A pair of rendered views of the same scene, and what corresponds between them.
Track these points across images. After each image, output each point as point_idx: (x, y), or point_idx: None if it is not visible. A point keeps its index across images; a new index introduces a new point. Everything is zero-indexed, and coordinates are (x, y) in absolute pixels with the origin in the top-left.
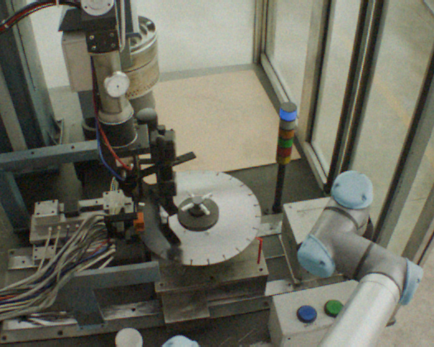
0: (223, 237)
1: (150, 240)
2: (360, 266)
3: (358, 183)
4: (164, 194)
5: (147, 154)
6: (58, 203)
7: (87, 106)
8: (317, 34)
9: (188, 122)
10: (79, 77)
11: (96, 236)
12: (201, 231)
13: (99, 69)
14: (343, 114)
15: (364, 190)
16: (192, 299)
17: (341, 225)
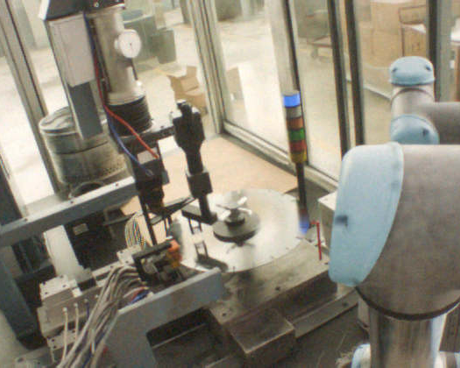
0: (276, 234)
1: (194, 263)
2: None
3: (414, 61)
4: (200, 193)
5: (146, 227)
6: (67, 279)
7: (86, 123)
8: (285, 43)
9: (177, 190)
10: (79, 65)
11: (128, 283)
12: (249, 237)
13: (104, 35)
14: (340, 97)
15: (424, 63)
16: (265, 320)
17: (421, 98)
